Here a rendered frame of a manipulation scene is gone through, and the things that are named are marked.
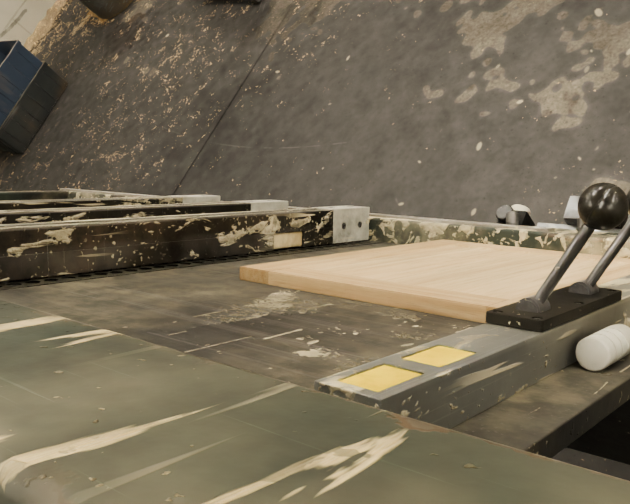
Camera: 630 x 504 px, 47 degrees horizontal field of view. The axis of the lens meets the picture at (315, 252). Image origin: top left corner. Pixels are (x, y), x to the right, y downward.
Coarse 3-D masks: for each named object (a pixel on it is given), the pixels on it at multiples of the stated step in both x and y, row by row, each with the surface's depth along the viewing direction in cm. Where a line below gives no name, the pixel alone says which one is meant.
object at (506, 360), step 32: (608, 288) 79; (576, 320) 63; (608, 320) 70; (416, 352) 51; (480, 352) 51; (512, 352) 53; (544, 352) 58; (320, 384) 43; (416, 384) 43; (448, 384) 46; (480, 384) 50; (512, 384) 54; (416, 416) 43; (448, 416) 46
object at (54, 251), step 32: (0, 224) 99; (32, 224) 101; (64, 224) 101; (96, 224) 104; (128, 224) 109; (160, 224) 113; (192, 224) 118; (224, 224) 124; (256, 224) 130; (288, 224) 136; (320, 224) 144; (352, 224) 151; (0, 256) 94; (32, 256) 97; (64, 256) 101; (96, 256) 105; (128, 256) 109; (160, 256) 114; (192, 256) 119
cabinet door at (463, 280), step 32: (320, 256) 115; (352, 256) 116; (384, 256) 119; (416, 256) 120; (448, 256) 121; (480, 256) 122; (512, 256) 123; (544, 256) 124; (320, 288) 93; (352, 288) 89; (384, 288) 87; (416, 288) 88; (448, 288) 90; (480, 288) 91; (512, 288) 91; (480, 320) 79
